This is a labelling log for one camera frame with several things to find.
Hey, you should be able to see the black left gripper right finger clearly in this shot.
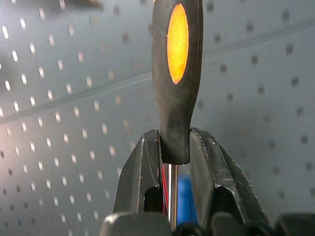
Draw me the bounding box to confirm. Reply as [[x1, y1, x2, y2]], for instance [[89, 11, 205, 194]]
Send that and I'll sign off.
[[189, 127, 269, 227]]

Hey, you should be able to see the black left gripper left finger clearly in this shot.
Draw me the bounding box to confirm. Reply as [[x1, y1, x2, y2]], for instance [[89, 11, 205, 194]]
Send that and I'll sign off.
[[112, 129, 164, 215]]

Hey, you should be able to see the black and orange screwdriver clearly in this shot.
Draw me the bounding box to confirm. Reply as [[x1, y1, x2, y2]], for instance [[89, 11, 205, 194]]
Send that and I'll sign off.
[[151, 0, 204, 232]]

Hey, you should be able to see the grey pegboard panel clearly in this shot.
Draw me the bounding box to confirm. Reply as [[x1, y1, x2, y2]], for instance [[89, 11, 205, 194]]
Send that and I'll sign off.
[[0, 0, 315, 236]]

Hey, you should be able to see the blue plastic object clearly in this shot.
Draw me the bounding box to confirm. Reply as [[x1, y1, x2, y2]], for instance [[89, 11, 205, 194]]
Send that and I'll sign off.
[[177, 173, 198, 226]]

